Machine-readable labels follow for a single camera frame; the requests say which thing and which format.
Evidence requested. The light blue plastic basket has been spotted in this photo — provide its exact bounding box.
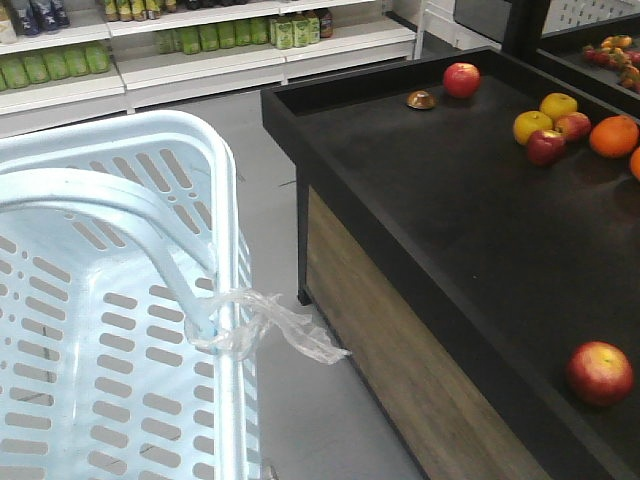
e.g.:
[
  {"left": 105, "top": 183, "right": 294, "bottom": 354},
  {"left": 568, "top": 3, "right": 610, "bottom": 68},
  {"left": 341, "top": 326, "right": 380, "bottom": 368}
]
[{"left": 1, "top": 110, "right": 262, "bottom": 479}]

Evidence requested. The clear plastic strip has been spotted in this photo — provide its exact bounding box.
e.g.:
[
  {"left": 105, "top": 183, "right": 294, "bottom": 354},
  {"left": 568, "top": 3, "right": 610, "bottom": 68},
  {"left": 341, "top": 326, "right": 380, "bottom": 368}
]
[{"left": 184, "top": 288, "right": 351, "bottom": 365}]

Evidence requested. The black wooden display stand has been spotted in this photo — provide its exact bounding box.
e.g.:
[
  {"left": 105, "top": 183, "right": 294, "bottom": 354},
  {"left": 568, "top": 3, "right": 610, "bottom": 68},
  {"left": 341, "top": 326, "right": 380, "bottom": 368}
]
[{"left": 261, "top": 48, "right": 639, "bottom": 479}]

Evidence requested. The brown mushroom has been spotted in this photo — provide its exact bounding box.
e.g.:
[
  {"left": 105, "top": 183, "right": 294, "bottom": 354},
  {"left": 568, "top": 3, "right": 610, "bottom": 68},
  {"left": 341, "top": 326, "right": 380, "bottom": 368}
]
[{"left": 405, "top": 90, "right": 437, "bottom": 110}]

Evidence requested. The white store shelf unit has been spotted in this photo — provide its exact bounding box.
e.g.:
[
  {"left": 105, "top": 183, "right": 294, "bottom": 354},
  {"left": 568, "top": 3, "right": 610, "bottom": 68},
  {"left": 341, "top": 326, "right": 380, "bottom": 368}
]
[{"left": 1, "top": 1, "right": 421, "bottom": 137}]

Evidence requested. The orange fruit left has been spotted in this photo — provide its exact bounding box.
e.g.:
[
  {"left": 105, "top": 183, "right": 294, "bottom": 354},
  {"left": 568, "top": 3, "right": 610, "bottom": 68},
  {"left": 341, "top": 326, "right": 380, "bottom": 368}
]
[{"left": 589, "top": 115, "right": 639, "bottom": 159}]

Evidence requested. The row of green bottles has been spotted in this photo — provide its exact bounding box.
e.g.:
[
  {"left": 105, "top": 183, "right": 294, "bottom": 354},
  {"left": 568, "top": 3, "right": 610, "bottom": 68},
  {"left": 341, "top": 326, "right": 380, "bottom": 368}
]
[{"left": 1, "top": 41, "right": 112, "bottom": 91}]

